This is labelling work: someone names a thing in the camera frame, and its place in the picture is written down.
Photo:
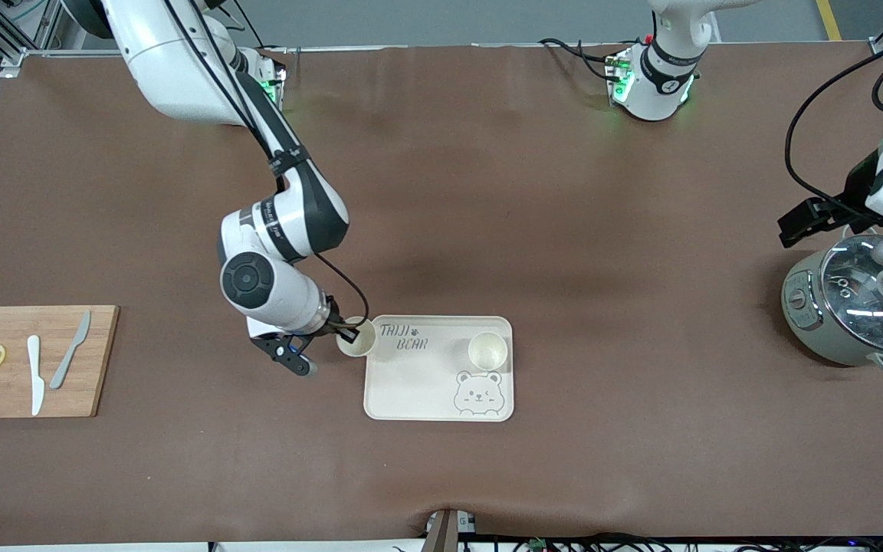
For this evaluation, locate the grey-green electric pot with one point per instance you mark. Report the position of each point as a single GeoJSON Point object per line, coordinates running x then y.
{"type": "Point", "coordinates": [802, 326]}

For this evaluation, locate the white IKEA cup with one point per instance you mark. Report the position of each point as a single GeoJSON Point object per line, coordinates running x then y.
{"type": "Point", "coordinates": [487, 353]}
{"type": "Point", "coordinates": [357, 345]}

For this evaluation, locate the metal table edge bracket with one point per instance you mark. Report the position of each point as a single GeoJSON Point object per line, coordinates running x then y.
{"type": "Point", "coordinates": [445, 529]}

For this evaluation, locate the glass pot lid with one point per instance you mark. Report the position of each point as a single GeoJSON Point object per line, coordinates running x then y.
{"type": "Point", "coordinates": [863, 299]}

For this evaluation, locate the wooden cutting board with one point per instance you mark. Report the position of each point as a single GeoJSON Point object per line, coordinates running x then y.
{"type": "Point", "coordinates": [96, 368]}

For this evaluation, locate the grey plastic knife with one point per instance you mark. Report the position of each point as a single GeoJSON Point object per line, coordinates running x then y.
{"type": "Point", "coordinates": [70, 353]}

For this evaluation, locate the white plastic knife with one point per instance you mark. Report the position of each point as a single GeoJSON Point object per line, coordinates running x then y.
{"type": "Point", "coordinates": [35, 379]}

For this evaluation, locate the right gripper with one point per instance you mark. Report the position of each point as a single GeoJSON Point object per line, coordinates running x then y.
{"type": "Point", "coordinates": [335, 326]}

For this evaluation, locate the brown table mat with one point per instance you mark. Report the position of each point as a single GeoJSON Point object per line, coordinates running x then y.
{"type": "Point", "coordinates": [564, 192]}

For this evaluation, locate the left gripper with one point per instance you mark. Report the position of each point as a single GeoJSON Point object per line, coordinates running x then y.
{"type": "Point", "coordinates": [855, 193]}

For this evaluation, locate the cream bear print tray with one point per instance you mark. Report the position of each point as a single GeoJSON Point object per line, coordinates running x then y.
{"type": "Point", "coordinates": [418, 383]}

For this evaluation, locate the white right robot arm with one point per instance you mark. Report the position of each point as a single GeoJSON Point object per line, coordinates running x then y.
{"type": "Point", "coordinates": [181, 69]}

